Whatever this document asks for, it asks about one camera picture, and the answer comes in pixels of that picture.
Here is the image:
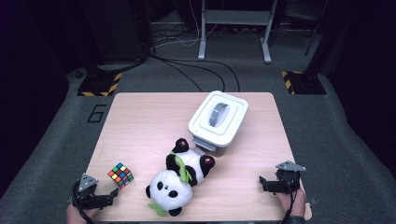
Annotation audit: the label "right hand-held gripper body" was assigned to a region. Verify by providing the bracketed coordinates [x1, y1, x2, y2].
[274, 161, 306, 194]

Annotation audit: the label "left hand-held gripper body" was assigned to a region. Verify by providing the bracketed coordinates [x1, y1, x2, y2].
[71, 173, 106, 210]

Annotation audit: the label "panda plush toy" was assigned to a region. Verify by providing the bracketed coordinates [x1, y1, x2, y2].
[145, 137, 217, 217]

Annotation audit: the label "white lid with grey handle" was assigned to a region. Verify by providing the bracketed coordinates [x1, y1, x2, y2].
[188, 90, 249, 147]

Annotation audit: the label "clear grey storage box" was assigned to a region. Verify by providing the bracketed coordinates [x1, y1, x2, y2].
[191, 134, 233, 157]

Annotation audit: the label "person's left hand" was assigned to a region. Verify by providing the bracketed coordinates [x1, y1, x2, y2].
[65, 203, 101, 224]

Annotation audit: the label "person's right hand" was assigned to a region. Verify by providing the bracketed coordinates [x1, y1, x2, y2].
[275, 187, 307, 218]

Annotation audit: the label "colourful puzzle cube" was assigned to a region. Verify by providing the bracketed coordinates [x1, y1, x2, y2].
[106, 161, 134, 190]

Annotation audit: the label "black yellow striped stand base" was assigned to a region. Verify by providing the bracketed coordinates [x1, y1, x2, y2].
[281, 70, 327, 95]
[77, 72, 123, 97]

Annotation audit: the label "dark curtain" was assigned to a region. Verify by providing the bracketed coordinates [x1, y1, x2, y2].
[326, 0, 396, 175]
[0, 0, 71, 194]

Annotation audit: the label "black stand pole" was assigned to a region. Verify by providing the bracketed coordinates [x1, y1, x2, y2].
[304, 0, 339, 77]

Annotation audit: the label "left hand-held gripper cable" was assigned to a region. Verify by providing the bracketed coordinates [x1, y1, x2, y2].
[72, 183, 95, 224]

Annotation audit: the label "hand-held gripper cable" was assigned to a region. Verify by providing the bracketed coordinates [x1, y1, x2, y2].
[72, 183, 95, 224]
[281, 174, 298, 224]

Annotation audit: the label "right hand-held gripper cable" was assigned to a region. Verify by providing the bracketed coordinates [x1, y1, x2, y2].
[281, 174, 298, 224]

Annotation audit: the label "black floor cable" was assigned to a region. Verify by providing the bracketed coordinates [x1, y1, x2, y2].
[163, 60, 204, 93]
[148, 54, 241, 93]
[162, 59, 226, 93]

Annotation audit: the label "white floor cables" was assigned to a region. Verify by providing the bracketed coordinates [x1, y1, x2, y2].
[153, 0, 219, 49]

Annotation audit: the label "white metal desk frame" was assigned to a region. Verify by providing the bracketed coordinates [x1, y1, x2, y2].
[197, 0, 279, 64]

